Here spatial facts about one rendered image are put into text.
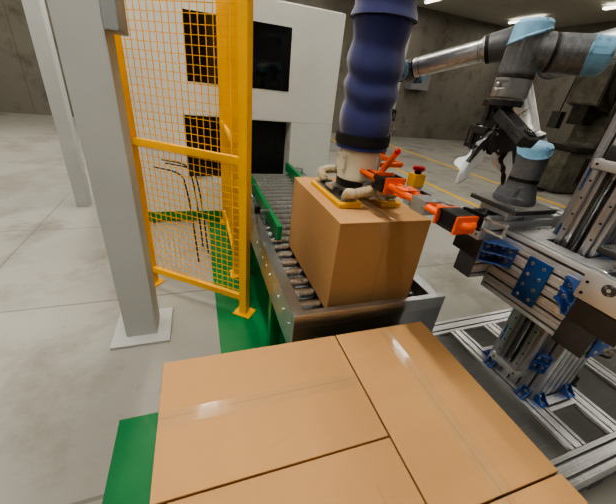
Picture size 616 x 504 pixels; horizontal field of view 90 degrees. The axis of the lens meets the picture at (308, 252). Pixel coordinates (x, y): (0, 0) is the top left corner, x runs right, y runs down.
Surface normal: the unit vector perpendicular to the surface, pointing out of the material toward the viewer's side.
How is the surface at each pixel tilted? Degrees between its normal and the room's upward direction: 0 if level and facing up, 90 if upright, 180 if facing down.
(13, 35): 90
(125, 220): 90
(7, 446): 0
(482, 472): 0
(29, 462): 0
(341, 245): 90
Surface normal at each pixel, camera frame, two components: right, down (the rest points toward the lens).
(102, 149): 0.31, 0.48
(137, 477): 0.10, -0.87
